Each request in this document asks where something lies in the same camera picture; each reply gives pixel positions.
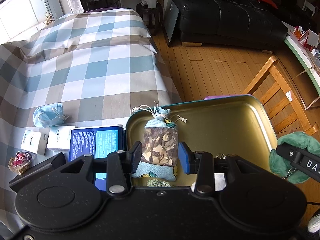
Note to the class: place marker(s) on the green plush toy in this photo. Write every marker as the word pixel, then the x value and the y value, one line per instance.
pixel 282 167

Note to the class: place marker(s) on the wooden chair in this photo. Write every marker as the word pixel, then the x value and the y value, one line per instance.
pixel 288 98

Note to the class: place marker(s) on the blue Tempo tissue pack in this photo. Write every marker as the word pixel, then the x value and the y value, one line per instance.
pixel 98 141

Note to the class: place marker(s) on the white tissue pack right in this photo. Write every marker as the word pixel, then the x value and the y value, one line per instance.
pixel 59 138

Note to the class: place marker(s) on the gold metal tin tray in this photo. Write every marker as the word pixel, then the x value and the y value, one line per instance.
pixel 227 125

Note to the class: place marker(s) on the floral beige sachet pouch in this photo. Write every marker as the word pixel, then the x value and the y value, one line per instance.
pixel 20 162

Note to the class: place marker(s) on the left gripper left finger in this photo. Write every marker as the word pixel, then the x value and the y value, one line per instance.
pixel 120 165

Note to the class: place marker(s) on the green fuzzy round pad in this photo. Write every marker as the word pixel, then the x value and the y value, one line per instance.
pixel 157 183

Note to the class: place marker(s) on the green glass coffee table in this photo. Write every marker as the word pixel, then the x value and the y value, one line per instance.
pixel 305 57

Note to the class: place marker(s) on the white tissue pack left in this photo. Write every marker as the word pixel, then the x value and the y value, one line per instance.
pixel 34 142

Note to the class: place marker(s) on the dark round plant stand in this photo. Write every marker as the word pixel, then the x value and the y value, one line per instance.
pixel 152 17

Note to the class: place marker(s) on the white tissue pack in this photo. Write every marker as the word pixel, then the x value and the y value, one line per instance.
pixel 34 142
pixel 59 138

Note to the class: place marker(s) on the red white house box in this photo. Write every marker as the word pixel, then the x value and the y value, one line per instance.
pixel 309 40

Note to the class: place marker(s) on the dark framed panel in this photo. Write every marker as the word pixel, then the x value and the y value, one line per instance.
pixel 169 23

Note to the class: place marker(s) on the purple mat under tin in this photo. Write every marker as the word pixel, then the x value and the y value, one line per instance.
pixel 218 97

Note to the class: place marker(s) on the herb sachet blue cloth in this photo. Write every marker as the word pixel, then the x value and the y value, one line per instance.
pixel 159 157

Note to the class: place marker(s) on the light blue face mask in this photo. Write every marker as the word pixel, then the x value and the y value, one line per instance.
pixel 49 115

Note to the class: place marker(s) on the black leather sofa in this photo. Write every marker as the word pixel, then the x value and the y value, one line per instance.
pixel 245 23

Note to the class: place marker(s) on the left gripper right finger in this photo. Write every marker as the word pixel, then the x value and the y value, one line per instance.
pixel 200 163

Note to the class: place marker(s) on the checkered sofa cover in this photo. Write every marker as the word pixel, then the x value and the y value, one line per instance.
pixel 98 65

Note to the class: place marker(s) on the black rectangular box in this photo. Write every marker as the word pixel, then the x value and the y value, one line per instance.
pixel 37 171

